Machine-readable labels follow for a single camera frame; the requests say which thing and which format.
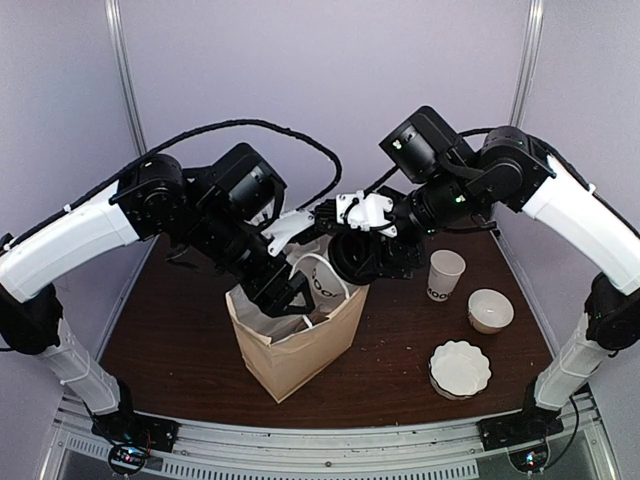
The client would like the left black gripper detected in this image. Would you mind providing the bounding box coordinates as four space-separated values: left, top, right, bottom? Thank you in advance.
183 204 317 321

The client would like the white paper coffee cup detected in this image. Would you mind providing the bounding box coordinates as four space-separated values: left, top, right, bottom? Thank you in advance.
309 254 351 311

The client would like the cardboard cup carrier tray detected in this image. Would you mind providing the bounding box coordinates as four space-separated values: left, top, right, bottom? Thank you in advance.
263 310 329 343

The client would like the black plastic cup lid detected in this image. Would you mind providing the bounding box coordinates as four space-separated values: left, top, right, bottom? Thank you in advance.
327 233 380 286

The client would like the brown paper bag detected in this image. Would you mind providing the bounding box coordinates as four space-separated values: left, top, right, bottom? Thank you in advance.
224 239 371 405

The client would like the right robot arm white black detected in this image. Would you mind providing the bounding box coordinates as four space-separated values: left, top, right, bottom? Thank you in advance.
380 106 639 442

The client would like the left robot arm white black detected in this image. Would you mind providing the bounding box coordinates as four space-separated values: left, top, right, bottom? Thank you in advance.
1 143 315 444

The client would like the white round bowl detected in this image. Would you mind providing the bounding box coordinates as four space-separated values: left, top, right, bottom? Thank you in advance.
467 289 514 334

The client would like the white scalloped dish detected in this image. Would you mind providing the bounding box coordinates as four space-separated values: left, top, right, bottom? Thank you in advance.
428 340 492 400

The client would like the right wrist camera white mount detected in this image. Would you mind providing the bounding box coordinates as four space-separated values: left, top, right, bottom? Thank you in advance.
313 190 398 238

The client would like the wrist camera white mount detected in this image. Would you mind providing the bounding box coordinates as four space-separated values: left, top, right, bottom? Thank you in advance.
313 190 398 238
261 210 329 257

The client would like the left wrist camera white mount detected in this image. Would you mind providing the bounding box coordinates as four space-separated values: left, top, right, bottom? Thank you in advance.
261 210 329 257

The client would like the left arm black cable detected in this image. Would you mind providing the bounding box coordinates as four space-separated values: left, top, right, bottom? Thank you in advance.
0 118 344 246

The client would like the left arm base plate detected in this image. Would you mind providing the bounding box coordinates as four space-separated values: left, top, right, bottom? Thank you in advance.
90 412 179 453

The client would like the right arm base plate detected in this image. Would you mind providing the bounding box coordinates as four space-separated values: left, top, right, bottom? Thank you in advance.
477 407 564 451

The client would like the aluminium front rail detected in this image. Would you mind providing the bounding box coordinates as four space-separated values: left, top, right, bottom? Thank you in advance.
35 391 621 479

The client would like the left aluminium corner post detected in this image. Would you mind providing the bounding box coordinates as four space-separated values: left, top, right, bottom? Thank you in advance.
104 0 147 155

